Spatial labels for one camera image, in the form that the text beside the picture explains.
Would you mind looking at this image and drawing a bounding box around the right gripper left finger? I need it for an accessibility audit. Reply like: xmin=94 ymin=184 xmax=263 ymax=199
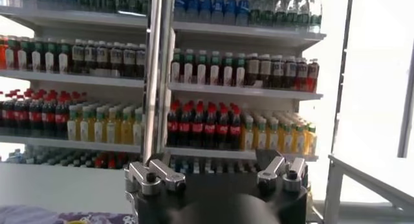
xmin=124 ymin=158 xmax=188 ymax=197

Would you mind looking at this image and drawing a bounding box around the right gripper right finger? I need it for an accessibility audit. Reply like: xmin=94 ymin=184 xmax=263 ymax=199
xmin=255 ymin=149 xmax=308 ymax=194

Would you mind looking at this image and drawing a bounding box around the purple t-shirt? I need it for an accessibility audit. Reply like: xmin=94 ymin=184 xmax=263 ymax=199
xmin=0 ymin=205 xmax=136 ymax=224

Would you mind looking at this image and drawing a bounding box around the yellow juice bottle green label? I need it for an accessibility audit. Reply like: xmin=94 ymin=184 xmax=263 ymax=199
xmin=305 ymin=124 xmax=318 ymax=155
xmin=293 ymin=123 xmax=307 ymax=154
xmin=280 ymin=120 xmax=294 ymax=153
xmin=241 ymin=115 xmax=256 ymax=151
xmin=267 ymin=118 xmax=281 ymax=152
xmin=119 ymin=107 xmax=133 ymax=144
xmin=67 ymin=104 xmax=80 ymax=141
xmin=132 ymin=107 xmax=146 ymax=145
xmin=80 ymin=105 xmax=93 ymax=142
xmin=93 ymin=106 xmax=106 ymax=143
xmin=255 ymin=117 xmax=268 ymax=151
xmin=105 ymin=106 xmax=119 ymax=144

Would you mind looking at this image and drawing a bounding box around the cola bottle red cap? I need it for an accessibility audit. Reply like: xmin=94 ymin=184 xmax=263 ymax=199
xmin=167 ymin=100 xmax=180 ymax=146
xmin=228 ymin=104 xmax=243 ymax=150
xmin=54 ymin=97 xmax=69 ymax=139
xmin=28 ymin=97 xmax=43 ymax=137
xmin=216 ymin=104 xmax=230 ymax=148
xmin=41 ymin=97 xmax=56 ymax=138
xmin=203 ymin=102 xmax=217 ymax=148
xmin=14 ymin=97 xmax=29 ymax=136
xmin=190 ymin=102 xmax=204 ymax=147
xmin=179 ymin=102 xmax=191 ymax=146
xmin=1 ymin=97 xmax=16 ymax=135

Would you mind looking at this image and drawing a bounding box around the grey metal shelf unit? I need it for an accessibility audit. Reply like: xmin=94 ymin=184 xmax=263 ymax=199
xmin=0 ymin=0 xmax=162 ymax=168
xmin=158 ymin=0 xmax=327 ymax=174

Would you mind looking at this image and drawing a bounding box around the red drink bottle grey label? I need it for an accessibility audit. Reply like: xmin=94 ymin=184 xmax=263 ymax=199
xmin=306 ymin=58 xmax=320 ymax=93

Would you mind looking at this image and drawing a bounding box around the dark tea bottle green label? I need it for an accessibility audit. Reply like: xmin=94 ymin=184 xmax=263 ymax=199
xmin=57 ymin=39 xmax=71 ymax=74
xmin=234 ymin=52 xmax=246 ymax=87
xmin=5 ymin=36 xmax=19 ymax=71
xmin=195 ymin=49 xmax=208 ymax=85
xmin=170 ymin=48 xmax=182 ymax=83
xmin=44 ymin=39 xmax=58 ymax=73
xmin=222 ymin=52 xmax=234 ymax=86
xmin=182 ymin=49 xmax=195 ymax=84
xmin=30 ymin=38 xmax=43 ymax=73
xmin=17 ymin=37 xmax=30 ymax=71
xmin=209 ymin=50 xmax=221 ymax=85

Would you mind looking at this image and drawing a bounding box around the clear bottle green label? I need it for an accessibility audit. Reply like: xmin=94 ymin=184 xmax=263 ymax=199
xmin=261 ymin=0 xmax=275 ymax=28
xmin=309 ymin=0 xmax=323 ymax=34
xmin=297 ymin=0 xmax=311 ymax=32
xmin=286 ymin=0 xmax=298 ymax=30
xmin=274 ymin=0 xmax=288 ymax=29
xmin=249 ymin=0 xmax=263 ymax=27

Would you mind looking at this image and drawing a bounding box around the water bottle blue label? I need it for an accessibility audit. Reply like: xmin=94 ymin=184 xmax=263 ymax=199
xmin=224 ymin=0 xmax=237 ymax=25
xmin=174 ymin=0 xmax=188 ymax=21
xmin=199 ymin=0 xmax=213 ymax=23
xmin=186 ymin=0 xmax=201 ymax=22
xmin=212 ymin=0 xmax=225 ymax=24
xmin=237 ymin=0 xmax=250 ymax=27

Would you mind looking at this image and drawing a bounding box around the red tea bottle white label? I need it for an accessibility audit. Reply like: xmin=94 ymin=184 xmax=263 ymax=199
xmin=0 ymin=36 xmax=7 ymax=70

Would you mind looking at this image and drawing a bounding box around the grey metal cart frame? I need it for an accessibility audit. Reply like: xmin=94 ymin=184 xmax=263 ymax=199
xmin=323 ymin=153 xmax=414 ymax=224

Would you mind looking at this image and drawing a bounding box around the slanted grey frame post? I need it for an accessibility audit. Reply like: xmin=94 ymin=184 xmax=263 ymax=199
xmin=330 ymin=0 xmax=356 ymax=154

